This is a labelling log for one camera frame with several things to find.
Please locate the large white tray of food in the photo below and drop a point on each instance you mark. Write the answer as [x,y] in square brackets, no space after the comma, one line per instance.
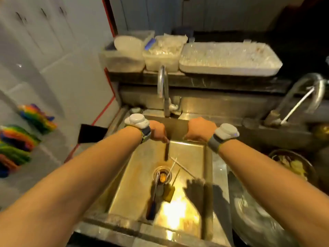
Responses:
[228,57]

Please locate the dark bowl of vegetables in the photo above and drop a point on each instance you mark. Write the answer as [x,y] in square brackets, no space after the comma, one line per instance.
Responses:
[293,164]

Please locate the clear plastic container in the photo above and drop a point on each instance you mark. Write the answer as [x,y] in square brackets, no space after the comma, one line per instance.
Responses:
[123,61]

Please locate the red edge strip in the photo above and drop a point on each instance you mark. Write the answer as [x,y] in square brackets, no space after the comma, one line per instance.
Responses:
[109,48]

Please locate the person's left fingers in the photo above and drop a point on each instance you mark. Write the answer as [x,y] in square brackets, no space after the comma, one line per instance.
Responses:
[164,139]

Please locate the stainless steel sink basin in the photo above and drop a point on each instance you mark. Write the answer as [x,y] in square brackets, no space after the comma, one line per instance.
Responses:
[144,177]

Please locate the clear container of white pieces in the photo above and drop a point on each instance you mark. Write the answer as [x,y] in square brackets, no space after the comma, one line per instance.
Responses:
[164,53]

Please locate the person's right hand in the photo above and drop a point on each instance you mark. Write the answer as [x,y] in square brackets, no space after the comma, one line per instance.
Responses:
[200,128]

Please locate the person's left forearm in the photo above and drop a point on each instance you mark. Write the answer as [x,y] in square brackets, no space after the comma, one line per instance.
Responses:
[77,182]

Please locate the pale chopstick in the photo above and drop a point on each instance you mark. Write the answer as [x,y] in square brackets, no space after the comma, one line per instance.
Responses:
[183,165]
[171,167]

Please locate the white wrist tracker, grey band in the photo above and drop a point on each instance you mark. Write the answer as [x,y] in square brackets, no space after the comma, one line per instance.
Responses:
[225,132]

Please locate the white stick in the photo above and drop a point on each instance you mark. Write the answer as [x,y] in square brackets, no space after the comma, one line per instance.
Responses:
[298,105]

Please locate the person's left hand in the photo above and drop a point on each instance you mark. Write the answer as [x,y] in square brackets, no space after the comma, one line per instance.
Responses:
[156,129]

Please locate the dark thin utensil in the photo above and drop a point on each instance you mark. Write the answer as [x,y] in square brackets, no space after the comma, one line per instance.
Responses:
[166,151]

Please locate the rainbow coloured cloth bundle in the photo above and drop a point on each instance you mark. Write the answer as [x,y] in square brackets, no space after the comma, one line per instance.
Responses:
[11,159]
[37,118]
[18,138]

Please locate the black flat panel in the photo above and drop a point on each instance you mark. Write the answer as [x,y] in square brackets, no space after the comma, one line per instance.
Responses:
[91,133]

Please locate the person's right forearm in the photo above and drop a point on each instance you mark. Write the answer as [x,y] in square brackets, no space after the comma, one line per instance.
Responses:
[277,185]

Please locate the person's right fingers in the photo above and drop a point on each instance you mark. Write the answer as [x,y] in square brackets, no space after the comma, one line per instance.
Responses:
[189,138]

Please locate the chrome gooseneck faucet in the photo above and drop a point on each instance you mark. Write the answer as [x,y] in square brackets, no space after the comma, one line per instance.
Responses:
[164,90]

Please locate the large steel bowl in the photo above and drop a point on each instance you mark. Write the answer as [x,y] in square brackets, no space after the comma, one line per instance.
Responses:
[252,216]

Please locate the white wrist tracker, green band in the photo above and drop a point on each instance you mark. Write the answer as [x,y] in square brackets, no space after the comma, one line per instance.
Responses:
[137,122]

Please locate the round sink drain strainer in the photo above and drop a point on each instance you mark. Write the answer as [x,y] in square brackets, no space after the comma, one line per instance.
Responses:
[162,175]

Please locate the white round lid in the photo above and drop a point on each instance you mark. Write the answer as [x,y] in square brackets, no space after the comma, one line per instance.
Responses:
[128,44]

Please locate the blue small scoop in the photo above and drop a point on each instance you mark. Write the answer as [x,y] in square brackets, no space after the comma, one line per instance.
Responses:
[150,44]

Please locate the large curved steel faucet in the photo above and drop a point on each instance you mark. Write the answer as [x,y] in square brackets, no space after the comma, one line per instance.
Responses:
[298,97]

